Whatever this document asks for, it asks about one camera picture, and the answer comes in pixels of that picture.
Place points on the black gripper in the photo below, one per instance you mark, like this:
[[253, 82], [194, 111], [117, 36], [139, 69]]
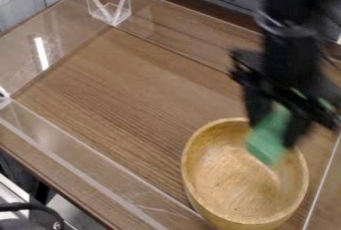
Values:
[[288, 65]]

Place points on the green rectangular block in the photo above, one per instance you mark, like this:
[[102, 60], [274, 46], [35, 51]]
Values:
[[265, 140]]

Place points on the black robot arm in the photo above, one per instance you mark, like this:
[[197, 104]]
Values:
[[296, 18]]

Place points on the brown wooden bowl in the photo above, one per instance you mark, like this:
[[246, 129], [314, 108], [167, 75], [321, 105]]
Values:
[[234, 191]]

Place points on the clear acrylic tray wall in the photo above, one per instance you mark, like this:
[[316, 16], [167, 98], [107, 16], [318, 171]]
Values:
[[100, 102]]

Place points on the clear acrylic corner bracket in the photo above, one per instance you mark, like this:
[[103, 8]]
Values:
[[111, 13]]

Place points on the black metal bracket with bolt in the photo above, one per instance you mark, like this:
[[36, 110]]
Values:
[[48, 218]]

